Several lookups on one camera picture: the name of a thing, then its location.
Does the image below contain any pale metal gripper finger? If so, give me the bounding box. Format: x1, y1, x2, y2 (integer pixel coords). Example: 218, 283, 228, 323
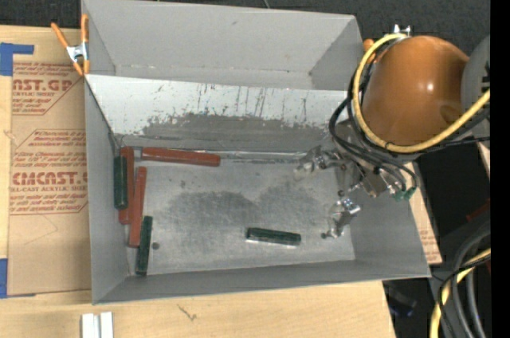
321, 196, 363, 241
294, 145, 343, 174

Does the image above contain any red-brown flat block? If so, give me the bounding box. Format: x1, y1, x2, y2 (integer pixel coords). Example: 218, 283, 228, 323
140, 147, 222, 167
127, 166, 148, 249
118, 146, 135, 226

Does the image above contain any dark green flat block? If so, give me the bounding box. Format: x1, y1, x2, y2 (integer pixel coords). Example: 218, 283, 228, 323
245, 226, 302, 247
112, 155, 130, 210
135, 215, 155, 277

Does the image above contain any grey metal bin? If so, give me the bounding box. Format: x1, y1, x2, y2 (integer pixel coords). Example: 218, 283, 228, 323
80, 0, 432, 305

